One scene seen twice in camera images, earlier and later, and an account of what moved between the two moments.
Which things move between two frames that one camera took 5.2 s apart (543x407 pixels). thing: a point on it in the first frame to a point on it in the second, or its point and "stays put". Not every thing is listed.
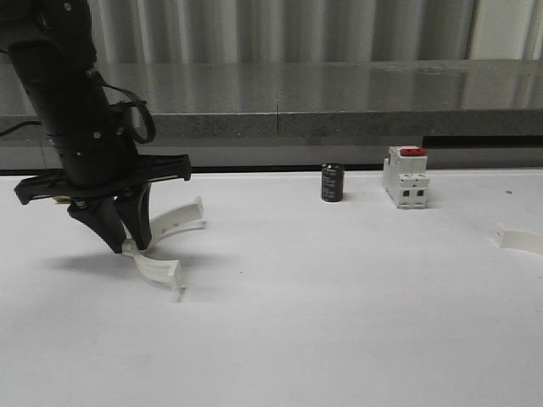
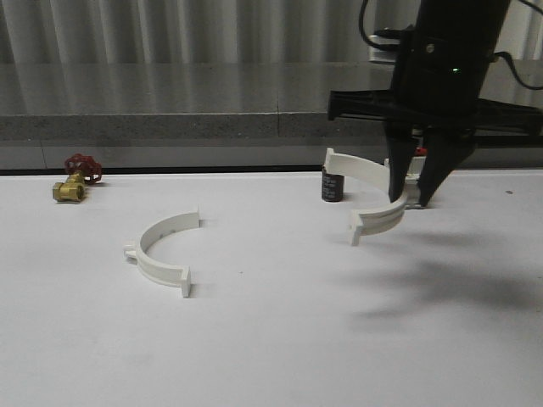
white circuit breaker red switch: (405, 175) stays put
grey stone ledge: (325, 98) stays put
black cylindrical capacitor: (332, 181) stays put
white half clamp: (517, 240) to (377, 219)
